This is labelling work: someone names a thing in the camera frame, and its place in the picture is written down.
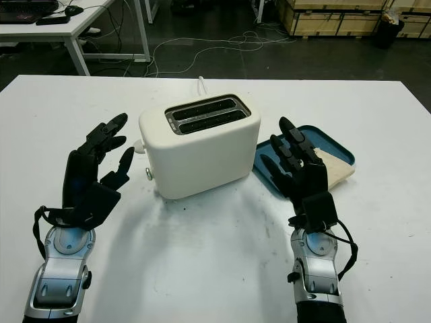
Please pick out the round toaster dial knob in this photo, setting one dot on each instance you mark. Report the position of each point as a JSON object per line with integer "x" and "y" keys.
{"x": 149, "y": 174}

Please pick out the flat black device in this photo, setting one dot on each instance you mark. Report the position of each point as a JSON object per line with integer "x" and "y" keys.
{"x": 50, "y": 20}

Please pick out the white office desk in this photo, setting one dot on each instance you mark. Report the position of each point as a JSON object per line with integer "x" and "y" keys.
{"x": 77, "y": 20}

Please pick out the black computer mouse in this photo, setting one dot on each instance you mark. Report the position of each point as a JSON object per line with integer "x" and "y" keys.
{"x": 73, "y": 10}

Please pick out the white toaster lever knob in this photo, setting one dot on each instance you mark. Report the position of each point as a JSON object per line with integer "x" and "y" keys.
{"x": 138, "y": 147}

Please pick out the black laptop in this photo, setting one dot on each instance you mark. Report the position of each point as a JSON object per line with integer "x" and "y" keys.
{"x": 23, "y": 10}

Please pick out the wooden crate stack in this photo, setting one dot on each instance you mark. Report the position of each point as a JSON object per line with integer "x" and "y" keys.
{"x": 323, "y": 17}
{"x": 415, "y": 17}

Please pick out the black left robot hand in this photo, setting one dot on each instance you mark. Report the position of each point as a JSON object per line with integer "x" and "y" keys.
{"x": 79, "y": 175}

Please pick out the white desk frame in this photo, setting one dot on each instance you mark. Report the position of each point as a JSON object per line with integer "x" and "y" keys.
{"x": 259, "y": 10}

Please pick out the black trash bin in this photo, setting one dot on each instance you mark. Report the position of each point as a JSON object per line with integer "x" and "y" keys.
{"x": 389, "y": 35}

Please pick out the cream white two-slot toaster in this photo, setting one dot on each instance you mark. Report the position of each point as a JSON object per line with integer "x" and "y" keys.
{"x": 202, "y": 158}

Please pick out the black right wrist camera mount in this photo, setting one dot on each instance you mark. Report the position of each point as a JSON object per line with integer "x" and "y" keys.
{"x": 320, "y": 210}

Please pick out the blue plastic tray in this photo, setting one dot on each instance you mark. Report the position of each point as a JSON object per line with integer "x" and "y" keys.
{"x": 333, "y": 141}

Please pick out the slice of white bread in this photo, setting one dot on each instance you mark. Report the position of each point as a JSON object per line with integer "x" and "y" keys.
{"x": 338, "y": 166}

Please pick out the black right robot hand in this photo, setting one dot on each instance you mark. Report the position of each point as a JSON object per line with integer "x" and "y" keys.
{"x": 308, "y": 178}

